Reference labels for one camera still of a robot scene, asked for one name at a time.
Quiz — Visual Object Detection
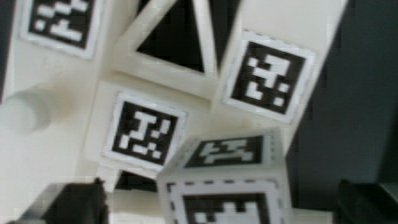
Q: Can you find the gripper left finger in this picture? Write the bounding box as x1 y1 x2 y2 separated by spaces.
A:
24 178 109 224

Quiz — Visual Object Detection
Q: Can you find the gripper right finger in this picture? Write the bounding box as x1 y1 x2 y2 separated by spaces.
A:
338 180 398 224

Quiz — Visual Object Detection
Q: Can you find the white tagged cube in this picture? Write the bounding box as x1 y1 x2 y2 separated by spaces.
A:
157 128 292 224

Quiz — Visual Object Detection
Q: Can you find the white chair back frame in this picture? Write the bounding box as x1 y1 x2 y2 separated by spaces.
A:
0 0 349 220

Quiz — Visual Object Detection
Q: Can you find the white chair seat part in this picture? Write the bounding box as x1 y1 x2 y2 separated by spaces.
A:
84 81 207 193

